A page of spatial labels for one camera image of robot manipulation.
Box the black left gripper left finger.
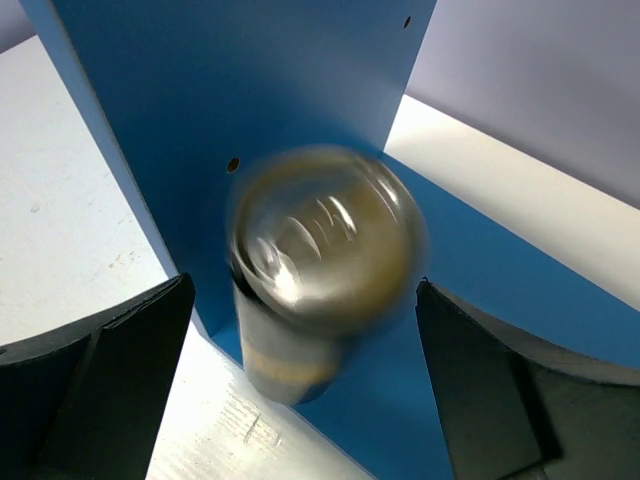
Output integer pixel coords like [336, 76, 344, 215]
[1, 274, 195, 479]

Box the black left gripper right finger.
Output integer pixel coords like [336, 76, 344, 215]
[416, 280, 639, 479]

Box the black can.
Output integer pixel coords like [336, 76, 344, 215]
[227, 145, 429, 405]

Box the blue and yellow shelf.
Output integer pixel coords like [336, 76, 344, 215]
[24, 1, 639, 479]

